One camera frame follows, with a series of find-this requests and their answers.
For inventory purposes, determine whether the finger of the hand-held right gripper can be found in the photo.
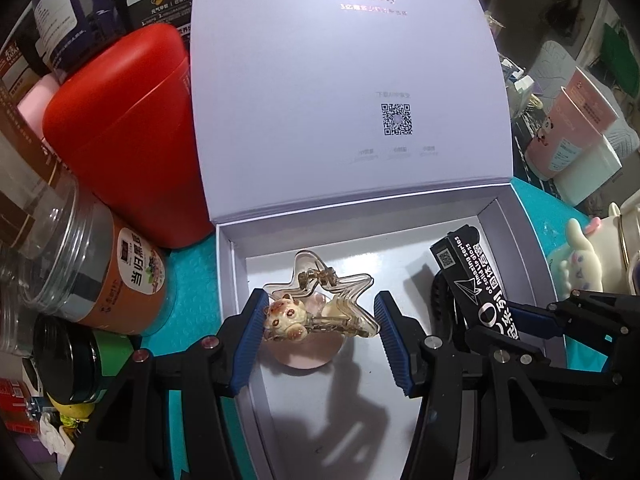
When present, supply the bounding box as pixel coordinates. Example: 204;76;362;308
467;325;608;391
510;291;638;356

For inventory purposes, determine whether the pink round compact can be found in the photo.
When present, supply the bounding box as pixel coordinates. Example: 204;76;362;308
265;295;351;372

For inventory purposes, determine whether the green tote bag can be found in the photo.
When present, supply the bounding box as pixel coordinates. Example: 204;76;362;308
597;25;633;91

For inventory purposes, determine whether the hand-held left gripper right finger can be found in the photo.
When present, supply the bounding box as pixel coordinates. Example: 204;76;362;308
374;291;581;480

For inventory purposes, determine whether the dark blue jar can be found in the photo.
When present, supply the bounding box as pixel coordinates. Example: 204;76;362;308
30;0;126;86

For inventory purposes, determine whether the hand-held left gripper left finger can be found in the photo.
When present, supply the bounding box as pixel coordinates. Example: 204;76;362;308
60;288;271;480

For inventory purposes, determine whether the white cup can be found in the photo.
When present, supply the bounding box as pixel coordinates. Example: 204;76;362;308
552;135;623;207

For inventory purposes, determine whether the black hair clip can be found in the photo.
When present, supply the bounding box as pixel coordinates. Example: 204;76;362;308
431;265;471;346

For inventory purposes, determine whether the red label box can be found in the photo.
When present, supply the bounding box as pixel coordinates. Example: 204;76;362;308
0;377;41;433

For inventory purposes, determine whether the clear jar with brown contents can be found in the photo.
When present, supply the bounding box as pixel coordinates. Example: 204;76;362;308
0;45;76;261

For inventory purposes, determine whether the white gift box with lid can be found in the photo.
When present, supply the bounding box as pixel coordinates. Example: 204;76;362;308
190;0;573;480

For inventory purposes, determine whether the pink container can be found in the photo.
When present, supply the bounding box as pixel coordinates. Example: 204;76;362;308
17;74;63;138

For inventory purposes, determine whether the clear star bear hair clip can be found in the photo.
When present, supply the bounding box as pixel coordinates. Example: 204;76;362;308
262;249;383;348

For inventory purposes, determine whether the green jar with black lid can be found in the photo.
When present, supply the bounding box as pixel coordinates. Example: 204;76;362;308
32;317;136;406

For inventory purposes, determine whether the red canister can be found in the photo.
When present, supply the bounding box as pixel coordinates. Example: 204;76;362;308
42;23;213;250

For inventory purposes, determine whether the yellow fruit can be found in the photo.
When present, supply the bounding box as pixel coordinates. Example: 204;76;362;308
47;395;96;423

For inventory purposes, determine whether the cream water bottle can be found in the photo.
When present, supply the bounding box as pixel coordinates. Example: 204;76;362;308
545;202;640;296

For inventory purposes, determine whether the teal bubble mailer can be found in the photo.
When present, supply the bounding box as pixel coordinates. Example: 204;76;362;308
135;175;621;461

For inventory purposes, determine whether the small clear jar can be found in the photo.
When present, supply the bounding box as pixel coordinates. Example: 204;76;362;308
0;240;46;358

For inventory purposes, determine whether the pink paper cup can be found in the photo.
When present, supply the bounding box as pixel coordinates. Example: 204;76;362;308
522;67;621;181

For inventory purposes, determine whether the clear jar with orange label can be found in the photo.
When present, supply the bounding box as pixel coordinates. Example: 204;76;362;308
30;180;173;337

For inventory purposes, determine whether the black long cosmetic box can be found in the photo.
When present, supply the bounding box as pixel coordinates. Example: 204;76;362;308
430;226;523;343

